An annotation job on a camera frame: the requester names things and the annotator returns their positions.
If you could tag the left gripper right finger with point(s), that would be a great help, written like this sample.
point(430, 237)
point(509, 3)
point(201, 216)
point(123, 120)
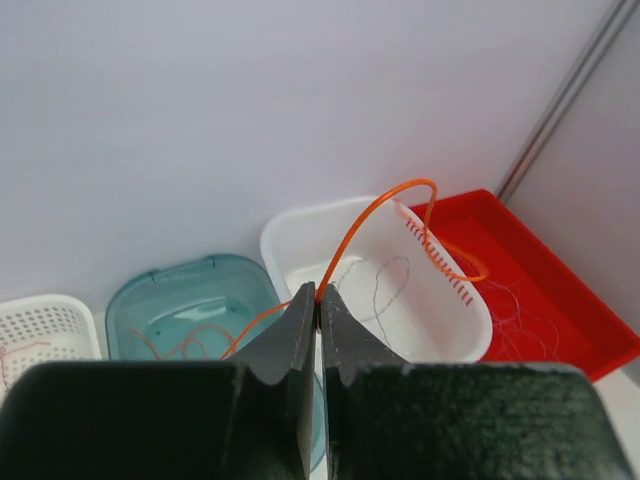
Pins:
point(388, 418)

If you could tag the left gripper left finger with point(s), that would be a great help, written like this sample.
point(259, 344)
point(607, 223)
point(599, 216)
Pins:
point(246, 417)

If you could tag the teal transparent plastic bin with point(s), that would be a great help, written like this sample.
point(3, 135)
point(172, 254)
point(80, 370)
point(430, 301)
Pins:
point(203, 310)

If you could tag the white plastic tub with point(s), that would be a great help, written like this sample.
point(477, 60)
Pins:
point(395, 277)

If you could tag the red plastic tray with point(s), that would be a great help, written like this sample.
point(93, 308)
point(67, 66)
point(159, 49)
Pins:
point(541, 311)

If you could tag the white perforated basket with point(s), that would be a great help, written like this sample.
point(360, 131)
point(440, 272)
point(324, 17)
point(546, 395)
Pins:
point(44, 328)

